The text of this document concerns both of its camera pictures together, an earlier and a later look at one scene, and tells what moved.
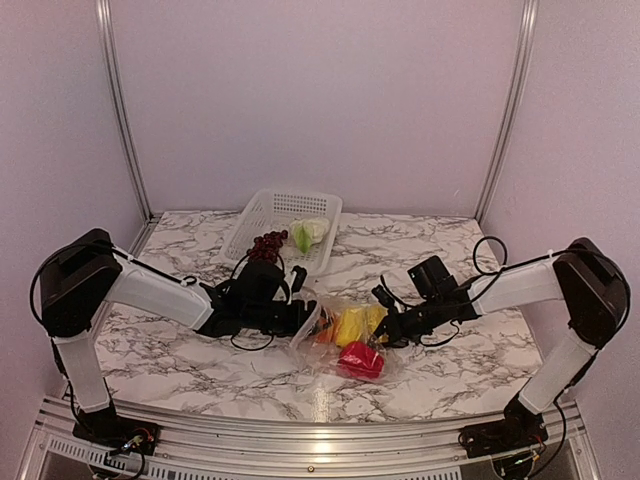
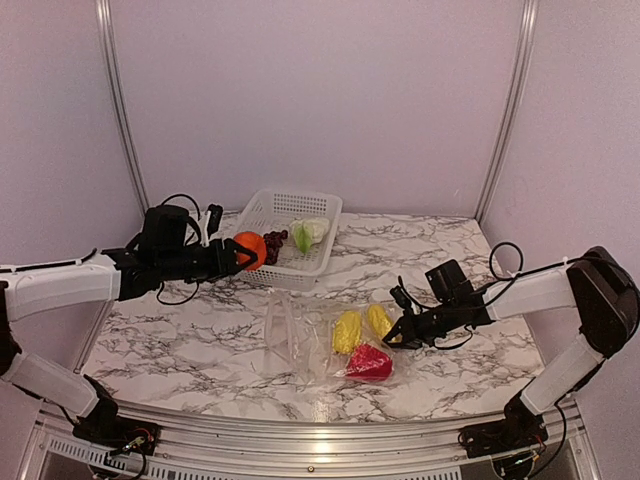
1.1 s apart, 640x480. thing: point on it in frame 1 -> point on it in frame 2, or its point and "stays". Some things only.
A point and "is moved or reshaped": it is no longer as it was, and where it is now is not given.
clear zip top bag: (339, 335) is moved or reshaped
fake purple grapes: (266, 247) stays
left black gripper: (298, 320) -> (227, 257)
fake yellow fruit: (355, 323) is moved or reshaped
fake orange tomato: (328, 333) -> (254, 242)
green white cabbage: (309, 232) stays
